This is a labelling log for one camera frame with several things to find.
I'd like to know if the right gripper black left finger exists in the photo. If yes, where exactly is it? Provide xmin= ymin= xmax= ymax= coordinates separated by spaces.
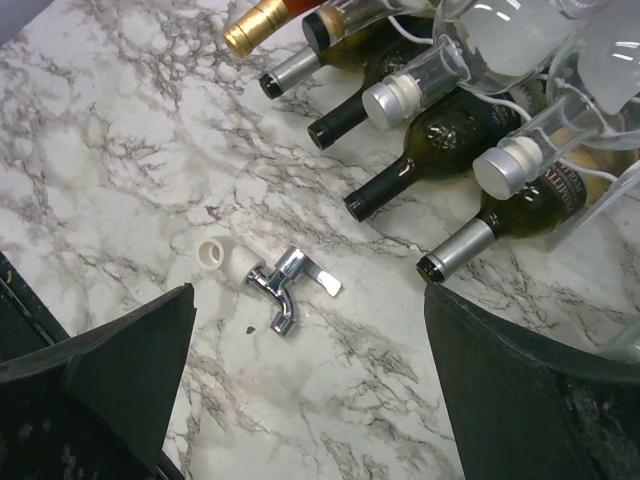
xmin=1 ymin=284 xmax=196 ymax=479

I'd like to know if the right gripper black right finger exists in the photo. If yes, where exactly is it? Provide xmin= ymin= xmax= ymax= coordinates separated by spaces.
xmin=424 ymin=284 xmax=639 ymax=479

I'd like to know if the red wine bottle gold cap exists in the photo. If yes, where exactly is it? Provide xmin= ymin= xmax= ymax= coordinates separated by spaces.
xmin=224 ymin=0 xmax=323 ymax=58

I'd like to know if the green bottle silver neck rightmost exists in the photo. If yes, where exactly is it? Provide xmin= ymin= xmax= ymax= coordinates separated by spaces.
xmin=415 ymin=149 xmax=636 ymax=285

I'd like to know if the green bottle silver neck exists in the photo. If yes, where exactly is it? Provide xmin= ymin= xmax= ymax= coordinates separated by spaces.
xmin=259 ymin=18 xmax=402 ymax=99
xmin=415 ymin=149 xmax=636 ymax=285

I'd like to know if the dark bottle black neck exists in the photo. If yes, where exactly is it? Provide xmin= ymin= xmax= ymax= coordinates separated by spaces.
xmin=343 ymin=89 xmax=521 ymax=222
xmin=307 ymin=41 xmax=429 ymax=150

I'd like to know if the clear bottle silver stopper right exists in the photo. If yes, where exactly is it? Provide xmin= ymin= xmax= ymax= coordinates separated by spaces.
xmin=473 ymin=12 xmax=639 ymax=200

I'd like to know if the clear bottle silver stopper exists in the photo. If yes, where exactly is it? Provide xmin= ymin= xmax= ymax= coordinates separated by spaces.
xmin=362 ymin=0 xmax=609 ymax=130
xmin=473 ymin=12 xmax=639 ymax=200

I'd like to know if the clear bottle silver stopper middle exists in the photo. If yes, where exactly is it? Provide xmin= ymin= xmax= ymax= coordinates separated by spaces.
xmin=362 ymin=0 xmax=609 ymax=130

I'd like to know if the green bottle silver neck leftmost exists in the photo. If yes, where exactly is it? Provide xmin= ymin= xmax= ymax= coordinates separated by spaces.
xmin=259 ymin=18 xmax=402 ymax=99

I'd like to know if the clear bottle dark cork stopper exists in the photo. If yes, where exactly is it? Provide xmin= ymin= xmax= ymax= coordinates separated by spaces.
xmin=301 ymin=0 xmax=439 ymax=52

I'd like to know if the chrome faucet with white fitting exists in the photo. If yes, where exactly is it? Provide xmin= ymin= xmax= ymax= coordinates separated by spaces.
xmin=194 ymin=236 xmax=342 ymax=337

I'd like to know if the white wire wine rack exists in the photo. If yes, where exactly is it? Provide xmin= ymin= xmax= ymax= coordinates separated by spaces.
xmin=384 ymin=14 xmax=640 ymax=186

